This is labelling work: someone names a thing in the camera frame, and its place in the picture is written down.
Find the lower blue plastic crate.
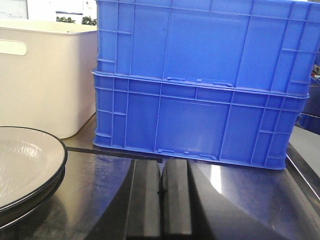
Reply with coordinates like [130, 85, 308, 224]
[93, 72, 308, 170]

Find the cream plate black rim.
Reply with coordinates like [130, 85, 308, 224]
[0, 170, 65, 230]
[0, 126, 68, 212]

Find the large blue plastic crate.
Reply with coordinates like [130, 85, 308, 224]
[96, 0, 320, 96]

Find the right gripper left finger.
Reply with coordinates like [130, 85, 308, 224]
[89, 159, 161, 240]

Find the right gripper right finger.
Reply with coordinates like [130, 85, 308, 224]
[162, 159, 275, 240]

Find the cream plastic storage bin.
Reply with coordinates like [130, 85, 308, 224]
[0, 19, 98, 139]

